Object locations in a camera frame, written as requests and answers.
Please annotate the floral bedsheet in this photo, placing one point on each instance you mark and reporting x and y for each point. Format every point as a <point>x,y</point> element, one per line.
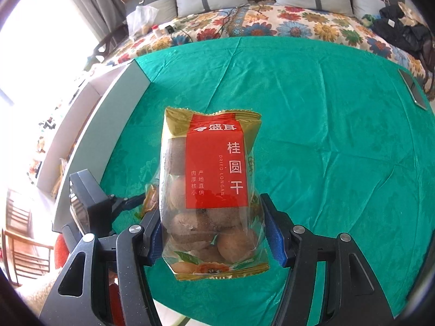
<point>299,20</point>

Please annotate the windowsill clutter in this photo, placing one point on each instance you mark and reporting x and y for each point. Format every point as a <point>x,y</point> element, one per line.
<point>44,135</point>

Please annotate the white power strip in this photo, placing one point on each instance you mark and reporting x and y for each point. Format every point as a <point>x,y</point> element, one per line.
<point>170,27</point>

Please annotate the dark chair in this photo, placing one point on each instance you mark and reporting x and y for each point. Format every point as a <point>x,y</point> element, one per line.
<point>108,42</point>

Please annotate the red cap bottle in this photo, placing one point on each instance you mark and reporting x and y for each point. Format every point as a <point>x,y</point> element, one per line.
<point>157,32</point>

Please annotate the phone in clear case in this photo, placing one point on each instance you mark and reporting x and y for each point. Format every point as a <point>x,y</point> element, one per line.
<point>413,90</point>

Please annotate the beige fluffy cushion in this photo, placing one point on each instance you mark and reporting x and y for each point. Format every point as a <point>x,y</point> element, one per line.
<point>37,288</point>

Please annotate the black jacket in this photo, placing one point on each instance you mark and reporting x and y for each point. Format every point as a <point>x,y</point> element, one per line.
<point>404,30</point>

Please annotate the orange fluffy stool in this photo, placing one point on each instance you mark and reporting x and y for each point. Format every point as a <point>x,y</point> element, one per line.
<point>60,251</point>

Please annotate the dried longan bag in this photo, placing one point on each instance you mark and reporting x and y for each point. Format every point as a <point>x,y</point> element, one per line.
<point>210,163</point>

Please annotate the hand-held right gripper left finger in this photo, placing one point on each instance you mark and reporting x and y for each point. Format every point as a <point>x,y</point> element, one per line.
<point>155,244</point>

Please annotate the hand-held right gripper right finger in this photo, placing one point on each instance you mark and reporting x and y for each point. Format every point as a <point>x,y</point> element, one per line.
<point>273,237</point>

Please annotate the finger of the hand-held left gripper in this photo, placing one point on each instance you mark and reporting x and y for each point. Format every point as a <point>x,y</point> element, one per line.
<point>95,207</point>

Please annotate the clear plastic bag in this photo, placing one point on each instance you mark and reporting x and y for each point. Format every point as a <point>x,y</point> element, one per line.
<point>142,18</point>

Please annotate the white cardboard box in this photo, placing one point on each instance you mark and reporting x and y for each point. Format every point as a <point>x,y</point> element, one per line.
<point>98,132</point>

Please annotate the wooden chair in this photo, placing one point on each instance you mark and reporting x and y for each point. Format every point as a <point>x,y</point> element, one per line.
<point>20,244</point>

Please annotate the brown bag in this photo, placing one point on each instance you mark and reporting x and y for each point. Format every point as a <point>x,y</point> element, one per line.
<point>429,57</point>

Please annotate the grey curtain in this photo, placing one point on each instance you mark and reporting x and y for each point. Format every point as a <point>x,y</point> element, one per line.
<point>91,3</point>

